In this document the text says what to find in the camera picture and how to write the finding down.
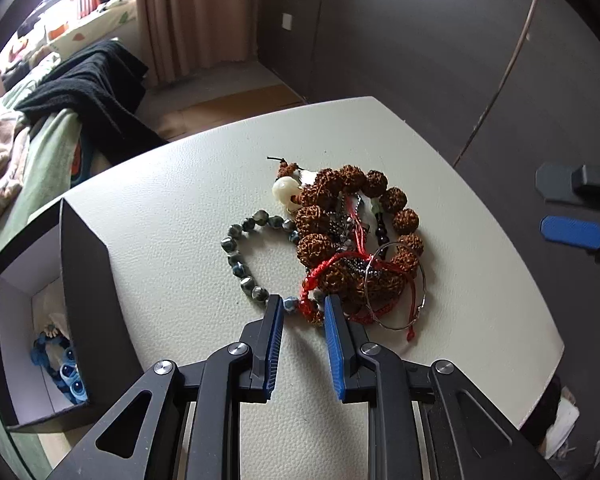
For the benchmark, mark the black knit blanket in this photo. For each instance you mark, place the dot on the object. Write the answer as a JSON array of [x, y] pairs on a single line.
[[104, 85]]

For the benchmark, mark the floral window seat cushion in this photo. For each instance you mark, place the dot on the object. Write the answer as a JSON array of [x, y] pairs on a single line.
[[117, 20]]

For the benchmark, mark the white wall socket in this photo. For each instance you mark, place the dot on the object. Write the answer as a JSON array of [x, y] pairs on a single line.
[[287, 21]]

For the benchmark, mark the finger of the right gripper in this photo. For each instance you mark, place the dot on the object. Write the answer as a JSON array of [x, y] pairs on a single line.
[[584, 235], [570, 185]]

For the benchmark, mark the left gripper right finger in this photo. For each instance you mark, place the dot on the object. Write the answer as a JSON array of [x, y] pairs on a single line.
[[424, 421]]

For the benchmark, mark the black jewelry box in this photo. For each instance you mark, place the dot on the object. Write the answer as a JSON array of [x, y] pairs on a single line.
[[58, 264]]

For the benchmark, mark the white round bead pendant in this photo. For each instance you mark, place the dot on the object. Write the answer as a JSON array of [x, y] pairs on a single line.
[[287, 190]]

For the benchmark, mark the cardboard floor sheets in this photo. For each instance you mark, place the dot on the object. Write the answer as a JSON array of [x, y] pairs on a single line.
[[224, 110]]

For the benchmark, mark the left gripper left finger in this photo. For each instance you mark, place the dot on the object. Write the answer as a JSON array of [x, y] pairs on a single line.
[[141, 435]]

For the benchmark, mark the pink curtain right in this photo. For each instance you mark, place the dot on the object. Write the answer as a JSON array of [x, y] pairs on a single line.
[[178, 37]]

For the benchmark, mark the beige pink quilt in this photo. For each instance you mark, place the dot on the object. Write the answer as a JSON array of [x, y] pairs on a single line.
[[14, 149]]

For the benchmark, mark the silver bangle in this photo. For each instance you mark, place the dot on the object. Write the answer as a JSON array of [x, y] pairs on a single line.
[[418, 293]]

